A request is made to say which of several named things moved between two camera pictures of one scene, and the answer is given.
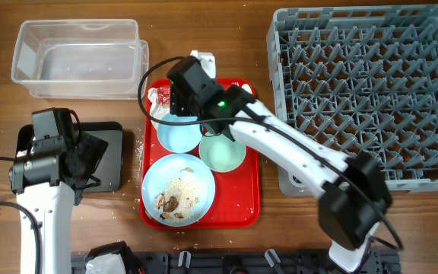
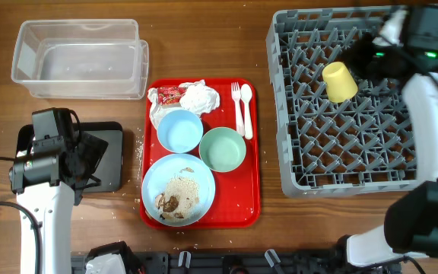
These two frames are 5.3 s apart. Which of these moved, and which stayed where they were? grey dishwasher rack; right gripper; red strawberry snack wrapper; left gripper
Moved: right gripper
Stayed: left gripper; red strawberry snack wrapper; grey dishwasher rack
